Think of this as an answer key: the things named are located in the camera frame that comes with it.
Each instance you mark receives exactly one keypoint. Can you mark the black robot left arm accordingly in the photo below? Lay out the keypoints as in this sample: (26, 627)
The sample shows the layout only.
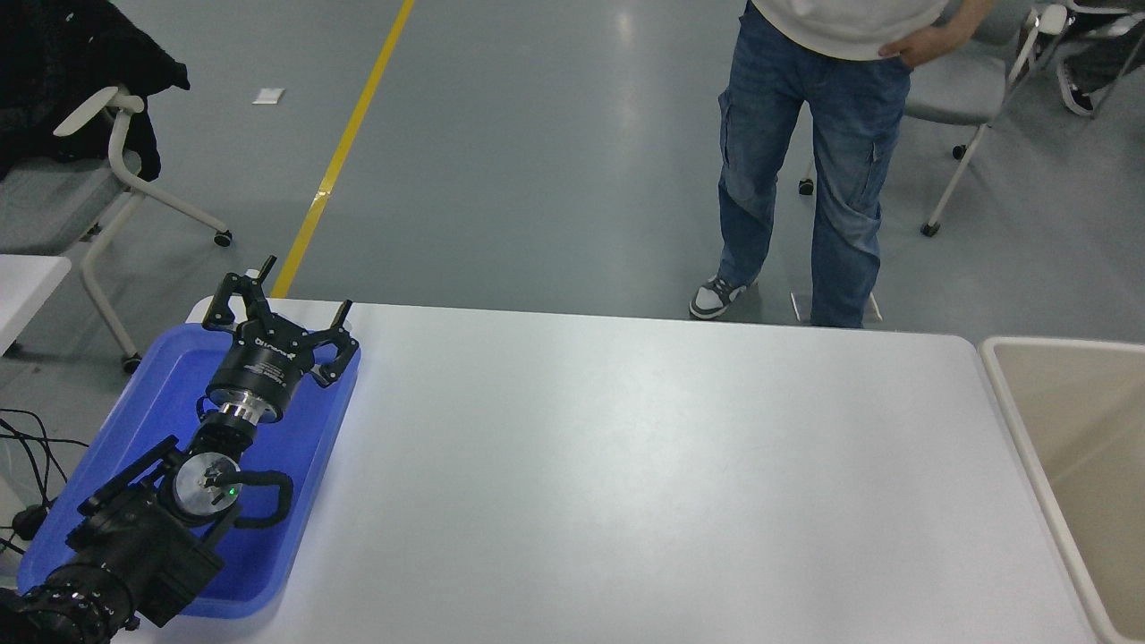
(134, 546)

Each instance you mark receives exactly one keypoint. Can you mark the large pale bin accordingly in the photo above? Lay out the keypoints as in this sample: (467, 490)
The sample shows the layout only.
(1087, 447)

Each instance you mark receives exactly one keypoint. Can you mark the person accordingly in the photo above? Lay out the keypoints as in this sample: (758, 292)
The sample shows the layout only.
(1075, 89)
(845, 134)

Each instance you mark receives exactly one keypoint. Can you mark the grey chair with white frame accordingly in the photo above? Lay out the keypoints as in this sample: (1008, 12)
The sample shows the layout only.
(953, 89)
(54, 201)

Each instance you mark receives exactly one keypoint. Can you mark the person's hand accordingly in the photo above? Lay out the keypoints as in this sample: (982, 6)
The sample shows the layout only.
(926, 43)

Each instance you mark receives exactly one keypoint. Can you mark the metal floor outlet plate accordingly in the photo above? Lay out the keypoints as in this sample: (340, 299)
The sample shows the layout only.
(801, 309)
(875, 309)

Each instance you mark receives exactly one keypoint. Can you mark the black jacket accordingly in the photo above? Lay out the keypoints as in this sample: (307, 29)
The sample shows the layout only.
(63, 63)

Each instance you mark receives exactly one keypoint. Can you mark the small white side table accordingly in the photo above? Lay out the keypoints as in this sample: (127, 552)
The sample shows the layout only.
(27, 286)

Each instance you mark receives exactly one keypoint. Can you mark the blue plastic tray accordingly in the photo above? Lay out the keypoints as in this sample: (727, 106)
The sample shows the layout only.
(304, 447)

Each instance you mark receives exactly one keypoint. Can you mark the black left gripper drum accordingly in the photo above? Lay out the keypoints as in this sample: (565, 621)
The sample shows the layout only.
(259, 367)

